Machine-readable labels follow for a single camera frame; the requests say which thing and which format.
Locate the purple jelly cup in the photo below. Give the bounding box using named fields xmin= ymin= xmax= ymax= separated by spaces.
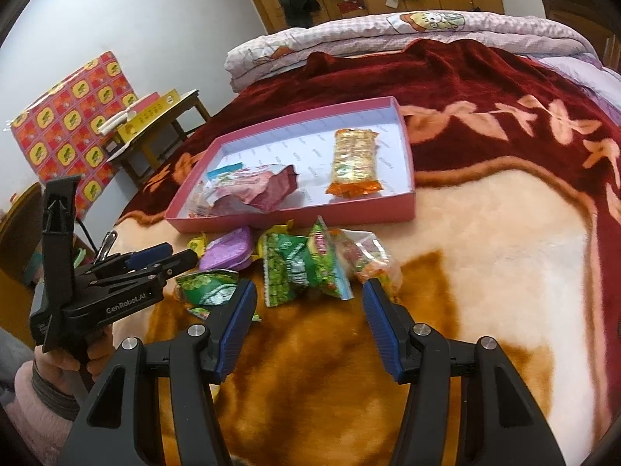
xmin=199 ymin=226 xmax=255 ymax=271

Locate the rainbow gummy candy packet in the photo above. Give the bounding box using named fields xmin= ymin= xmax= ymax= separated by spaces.
xmin=335 ymin=228 xmax=404 ymax=299

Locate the red patterned board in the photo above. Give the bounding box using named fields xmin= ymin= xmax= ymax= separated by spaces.
xmin=10 ymin=51 xmax=137 ymax=224

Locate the pink peach snack bag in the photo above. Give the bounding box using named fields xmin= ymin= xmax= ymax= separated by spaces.
xmin=208 ymin=162 xmax=299 ymax=214

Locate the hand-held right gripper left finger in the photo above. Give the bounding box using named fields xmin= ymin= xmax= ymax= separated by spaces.
xmin=57 ymin=279 xmax=259 ymax=466

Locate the white carton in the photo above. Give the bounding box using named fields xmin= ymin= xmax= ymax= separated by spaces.
xmin=97 ymin=107 xmax=134 ymax=137

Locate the yellow cardboard box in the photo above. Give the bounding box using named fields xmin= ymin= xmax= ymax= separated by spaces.
xmin=116 ymin=88 xmax=179 ymax=145

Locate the wooden headboard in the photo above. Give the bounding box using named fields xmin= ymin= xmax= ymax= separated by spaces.
xmin=536 ymin=0 xmax=621 ymax=73

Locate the black cable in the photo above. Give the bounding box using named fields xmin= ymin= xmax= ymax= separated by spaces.
xmin=73 ymin=218 xmax=98 ymax=253

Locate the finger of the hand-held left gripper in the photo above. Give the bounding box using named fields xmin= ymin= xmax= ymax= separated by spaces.
xmin=92 ymin=249 xmax=198 ymax=295
xmin=123 ymin=243 xmax=174 ymax=273

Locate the metal spring clip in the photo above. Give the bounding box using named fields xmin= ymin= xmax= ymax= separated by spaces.
xmin=97 ymin=230 xmax=118 ymax=265

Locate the person's left forearm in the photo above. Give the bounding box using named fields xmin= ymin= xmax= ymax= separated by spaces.
xmin=10 ymin=362 xmax=81 ymax=466

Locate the blue clear candy packet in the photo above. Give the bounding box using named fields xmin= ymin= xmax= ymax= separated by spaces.
xmin=206 ymin=162 xmax=243 ymax=183

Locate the person's left hand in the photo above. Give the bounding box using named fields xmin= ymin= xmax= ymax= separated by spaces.
xmin=33 ymin=347 xmax=82 ymax=376

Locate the pink checked cartoon quilt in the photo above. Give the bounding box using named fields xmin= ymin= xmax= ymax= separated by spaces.
xmin=224 ymin=10 xmax=621 ymax=93

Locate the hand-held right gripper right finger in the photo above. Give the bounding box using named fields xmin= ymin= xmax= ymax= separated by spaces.
xmin=361 ymin=279 xmax=566 ymax=466

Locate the wooden side table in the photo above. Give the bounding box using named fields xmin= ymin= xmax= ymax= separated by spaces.
xmin=104 ymin=88 xmax=213 ymax=190

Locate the green pea snack packet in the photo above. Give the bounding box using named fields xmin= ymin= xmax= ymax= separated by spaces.
xmin=257 ymin=216 xmax=355 ymax=308
xmin=175 ymin=269 xmax=263 ymax=323

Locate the brown wooden furniture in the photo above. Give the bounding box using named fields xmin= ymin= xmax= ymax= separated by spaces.
xmin=0 ymin=182 xmax=47 ymax=292

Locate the pink cardboard box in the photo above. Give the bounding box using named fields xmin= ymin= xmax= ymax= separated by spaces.
xmin=164 ymin=96 xmax=417 ymax=235

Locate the orange rice cracker packet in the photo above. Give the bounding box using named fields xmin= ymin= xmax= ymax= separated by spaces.
xmin=325 ymin=127 xmax=384 ymax=199

